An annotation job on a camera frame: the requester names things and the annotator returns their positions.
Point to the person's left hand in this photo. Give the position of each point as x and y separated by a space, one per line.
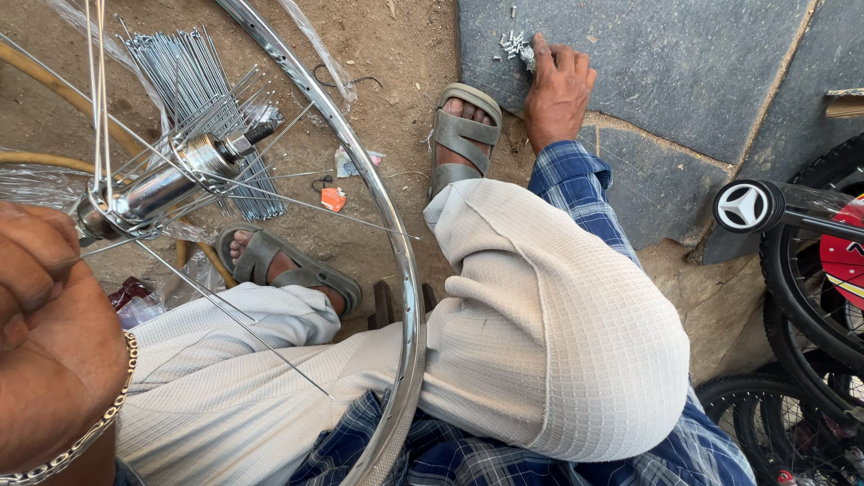
54 351

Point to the person's right hand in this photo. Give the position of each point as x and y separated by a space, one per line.
557 101

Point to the person's left fingers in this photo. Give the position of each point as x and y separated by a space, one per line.
37 236

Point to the chrome bicycle wheel hub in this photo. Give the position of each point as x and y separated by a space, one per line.
155 192

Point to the clear plastic wrapping sheet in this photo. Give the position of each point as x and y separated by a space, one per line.
40 185

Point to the dark red wrapper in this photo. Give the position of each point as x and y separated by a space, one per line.
128 291

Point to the spokes fitted into hub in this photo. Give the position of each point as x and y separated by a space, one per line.
101 121

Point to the clear plastic bag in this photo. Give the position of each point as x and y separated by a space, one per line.
196 277

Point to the clear plastic wrapping strip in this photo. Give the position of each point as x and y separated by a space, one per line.
324 57
128 64

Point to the bundle of loose steel spokes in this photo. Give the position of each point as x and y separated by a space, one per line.
182 74

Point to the grey left sandal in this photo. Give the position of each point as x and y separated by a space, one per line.
304 273

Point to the grey sandal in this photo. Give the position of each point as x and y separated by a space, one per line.
459 131
304 273

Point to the orange paper scrap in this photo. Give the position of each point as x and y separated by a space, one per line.
333 199

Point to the white pink paper wrapper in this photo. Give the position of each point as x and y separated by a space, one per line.
351 163

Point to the dark wooden stool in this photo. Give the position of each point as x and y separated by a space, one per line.
383 304

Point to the chrome bicycle wheel rim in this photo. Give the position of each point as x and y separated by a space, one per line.
405 270

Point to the grey right sandal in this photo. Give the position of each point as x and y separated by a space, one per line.
459 131

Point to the blue plaid shirt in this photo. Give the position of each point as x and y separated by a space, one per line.
439 459

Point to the cream waffle trousers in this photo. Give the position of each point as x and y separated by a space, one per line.
540 324

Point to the pile of silver spoke nipples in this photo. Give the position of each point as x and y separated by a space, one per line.
514 46

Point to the white black training wheel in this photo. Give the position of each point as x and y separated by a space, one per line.
748 206

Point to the black spoked bicycle wheel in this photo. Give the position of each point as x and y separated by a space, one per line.
742 418

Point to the black bicycle wheel red disc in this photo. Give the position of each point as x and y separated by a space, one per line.
783 290

